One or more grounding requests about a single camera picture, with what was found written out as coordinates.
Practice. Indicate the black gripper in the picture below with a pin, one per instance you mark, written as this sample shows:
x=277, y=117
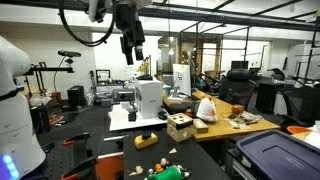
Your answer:
x=128, y=20

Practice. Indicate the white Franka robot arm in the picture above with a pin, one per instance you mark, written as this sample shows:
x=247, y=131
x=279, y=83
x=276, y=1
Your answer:
x=13, y=116

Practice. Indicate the black round hollow object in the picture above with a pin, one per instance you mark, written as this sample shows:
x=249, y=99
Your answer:
x=146, y=135

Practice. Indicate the brown round object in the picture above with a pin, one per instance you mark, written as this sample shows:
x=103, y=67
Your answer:
x=238, y=109

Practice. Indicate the orange plastic bowl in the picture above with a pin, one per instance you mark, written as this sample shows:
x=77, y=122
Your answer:
x=298, y=130

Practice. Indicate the yellow flower decoration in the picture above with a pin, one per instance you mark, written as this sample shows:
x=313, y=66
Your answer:
x=144, y=66

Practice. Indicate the small black framed screen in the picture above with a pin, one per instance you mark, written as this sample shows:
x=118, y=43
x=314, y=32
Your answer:
x=103, y=76

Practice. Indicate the grey electronics box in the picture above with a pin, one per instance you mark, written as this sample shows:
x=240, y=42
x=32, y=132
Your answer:
x=123, y=95

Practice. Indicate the white box appliance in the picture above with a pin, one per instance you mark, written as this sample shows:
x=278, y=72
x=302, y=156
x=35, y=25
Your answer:
x=149, y=98

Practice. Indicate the white computer monitor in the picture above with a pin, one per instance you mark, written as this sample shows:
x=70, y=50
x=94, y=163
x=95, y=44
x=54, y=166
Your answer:
x=182, y=80

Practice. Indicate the small black device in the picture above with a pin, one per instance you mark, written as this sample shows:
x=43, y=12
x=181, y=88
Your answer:
x=132, y=115

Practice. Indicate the white flat board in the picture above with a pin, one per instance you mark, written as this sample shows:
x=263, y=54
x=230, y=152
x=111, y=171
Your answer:
x=140, y=124

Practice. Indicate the black computer tower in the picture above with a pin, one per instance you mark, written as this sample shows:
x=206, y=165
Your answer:
x=76, y=96

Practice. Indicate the black mug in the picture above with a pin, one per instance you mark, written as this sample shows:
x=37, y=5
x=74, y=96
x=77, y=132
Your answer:
x=195, y=108

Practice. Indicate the wooden shape sorter box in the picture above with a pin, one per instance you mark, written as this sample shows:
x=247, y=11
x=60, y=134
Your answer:
x=179, y=128

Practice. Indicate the yellow soft toy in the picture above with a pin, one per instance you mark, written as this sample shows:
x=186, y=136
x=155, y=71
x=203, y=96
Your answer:
x=146, y=142

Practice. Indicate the white hen plush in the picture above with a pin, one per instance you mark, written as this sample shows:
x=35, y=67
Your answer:
x=206, y=110

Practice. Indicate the small wooden box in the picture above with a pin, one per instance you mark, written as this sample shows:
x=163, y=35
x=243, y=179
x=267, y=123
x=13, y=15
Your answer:
x=200, y=126

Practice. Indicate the black overhead metal beam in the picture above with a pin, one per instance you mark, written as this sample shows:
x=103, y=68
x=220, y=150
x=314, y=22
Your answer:
x=233, y=20

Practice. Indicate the white plastic bag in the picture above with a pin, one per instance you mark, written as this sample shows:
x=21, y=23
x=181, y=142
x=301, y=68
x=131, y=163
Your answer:
x=40, y=100

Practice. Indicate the black computer monitor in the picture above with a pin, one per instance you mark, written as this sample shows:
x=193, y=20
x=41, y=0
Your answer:
x=239, y=65

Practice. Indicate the large torn tape residue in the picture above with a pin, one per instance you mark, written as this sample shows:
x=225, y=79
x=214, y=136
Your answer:
x=173, y=151

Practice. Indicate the black mesh office chair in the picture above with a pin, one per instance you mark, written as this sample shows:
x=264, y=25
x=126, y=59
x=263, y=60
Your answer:
x=236, y=88

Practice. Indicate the black control box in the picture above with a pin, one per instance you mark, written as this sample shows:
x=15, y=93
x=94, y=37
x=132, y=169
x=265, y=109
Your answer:
x=40, y=119

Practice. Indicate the small torn tape residue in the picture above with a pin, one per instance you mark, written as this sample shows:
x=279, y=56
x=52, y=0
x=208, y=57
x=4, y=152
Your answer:
x=138, y=169

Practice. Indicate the pile of small packets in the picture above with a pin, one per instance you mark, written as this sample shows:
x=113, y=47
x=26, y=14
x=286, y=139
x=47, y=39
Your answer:
x=245, y=119

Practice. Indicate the black desk cabinet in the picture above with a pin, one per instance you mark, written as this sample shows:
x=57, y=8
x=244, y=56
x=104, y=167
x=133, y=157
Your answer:
x=268, y=96

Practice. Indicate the blue plastic storage bin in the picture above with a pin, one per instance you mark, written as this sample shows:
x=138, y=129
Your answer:
x=280, y=155

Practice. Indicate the black camera on stand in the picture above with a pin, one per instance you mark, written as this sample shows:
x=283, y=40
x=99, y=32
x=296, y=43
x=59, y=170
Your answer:
x=69, y=53

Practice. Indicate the black metal stand frame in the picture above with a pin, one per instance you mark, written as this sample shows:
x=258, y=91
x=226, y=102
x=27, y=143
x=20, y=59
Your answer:
x=50, y=69

